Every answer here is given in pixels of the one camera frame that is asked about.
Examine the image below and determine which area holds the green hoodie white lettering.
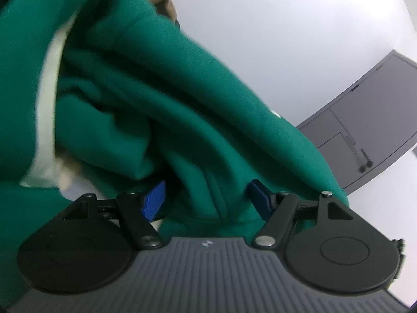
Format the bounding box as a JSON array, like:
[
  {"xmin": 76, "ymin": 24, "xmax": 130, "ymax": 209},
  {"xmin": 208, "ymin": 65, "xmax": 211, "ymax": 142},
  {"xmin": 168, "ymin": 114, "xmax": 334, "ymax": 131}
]
[{"xmin": 1, "ymin": 0, "xmax": 347, "ymax": 306}]

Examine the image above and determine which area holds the black door handle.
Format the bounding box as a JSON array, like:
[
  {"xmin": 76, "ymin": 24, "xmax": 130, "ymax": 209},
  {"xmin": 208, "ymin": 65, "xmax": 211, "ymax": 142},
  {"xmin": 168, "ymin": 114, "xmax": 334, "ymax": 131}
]
[{"xmin": 359, "ymin": 148, "xmax": 374, "ymax": 173}]

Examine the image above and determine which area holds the grey door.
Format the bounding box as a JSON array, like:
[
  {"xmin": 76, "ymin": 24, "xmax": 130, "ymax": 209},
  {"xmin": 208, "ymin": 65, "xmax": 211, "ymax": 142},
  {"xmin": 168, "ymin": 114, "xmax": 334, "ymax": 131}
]
[{"xmin": 298, "ymin": 51, "xmax": 416, "ymax": 194}]

